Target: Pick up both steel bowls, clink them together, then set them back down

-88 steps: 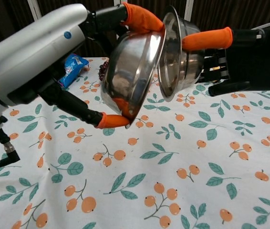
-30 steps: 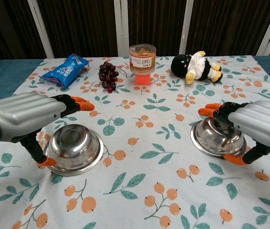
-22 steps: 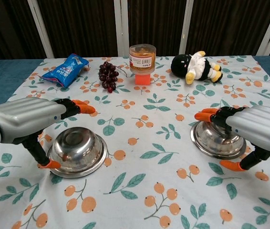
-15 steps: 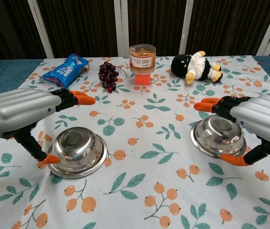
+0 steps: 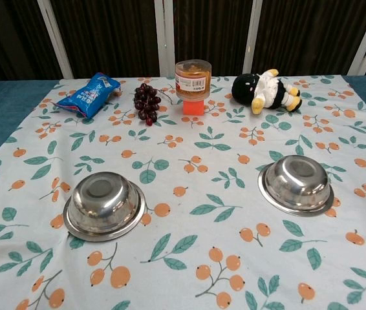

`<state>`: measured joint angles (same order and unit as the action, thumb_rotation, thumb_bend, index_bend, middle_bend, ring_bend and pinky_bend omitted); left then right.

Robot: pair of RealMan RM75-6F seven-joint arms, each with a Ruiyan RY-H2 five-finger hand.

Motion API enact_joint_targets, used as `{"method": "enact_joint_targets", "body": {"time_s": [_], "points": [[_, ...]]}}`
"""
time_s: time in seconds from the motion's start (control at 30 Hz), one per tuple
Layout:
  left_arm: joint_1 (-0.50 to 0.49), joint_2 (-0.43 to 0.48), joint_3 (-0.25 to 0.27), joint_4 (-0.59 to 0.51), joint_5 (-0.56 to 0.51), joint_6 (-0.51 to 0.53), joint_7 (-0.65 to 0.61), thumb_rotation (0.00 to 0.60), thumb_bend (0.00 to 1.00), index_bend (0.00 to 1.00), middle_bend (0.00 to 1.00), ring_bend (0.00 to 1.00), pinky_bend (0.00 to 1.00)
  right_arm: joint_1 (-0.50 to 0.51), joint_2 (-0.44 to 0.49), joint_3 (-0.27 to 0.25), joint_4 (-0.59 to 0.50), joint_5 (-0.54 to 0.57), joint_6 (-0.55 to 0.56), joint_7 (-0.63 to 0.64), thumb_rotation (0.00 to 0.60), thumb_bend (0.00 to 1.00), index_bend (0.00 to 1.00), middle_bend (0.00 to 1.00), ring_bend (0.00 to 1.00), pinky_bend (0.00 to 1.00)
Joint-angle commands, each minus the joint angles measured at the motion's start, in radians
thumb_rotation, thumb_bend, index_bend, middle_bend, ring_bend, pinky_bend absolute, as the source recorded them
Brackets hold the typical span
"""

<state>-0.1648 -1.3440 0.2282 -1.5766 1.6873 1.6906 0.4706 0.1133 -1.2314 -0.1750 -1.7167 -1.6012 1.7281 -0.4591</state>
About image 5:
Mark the metal bowl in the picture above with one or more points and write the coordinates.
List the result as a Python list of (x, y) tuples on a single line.
[(105, 208), (296, 189)]

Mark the dark red grape bunch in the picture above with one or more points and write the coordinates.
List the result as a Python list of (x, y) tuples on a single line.
[(145, 100)]

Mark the clear jar with orange lid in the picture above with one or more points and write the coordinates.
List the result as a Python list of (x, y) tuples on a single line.
[(192, 80)]

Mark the floral print tablecloth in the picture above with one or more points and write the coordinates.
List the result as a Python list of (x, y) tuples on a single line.
[(183, 258)]

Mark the black and white plush doll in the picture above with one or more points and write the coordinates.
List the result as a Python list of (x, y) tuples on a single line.
[(267, 90)]

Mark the blue snack bag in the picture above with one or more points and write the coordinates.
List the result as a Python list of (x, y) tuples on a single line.
[(89, 95)]

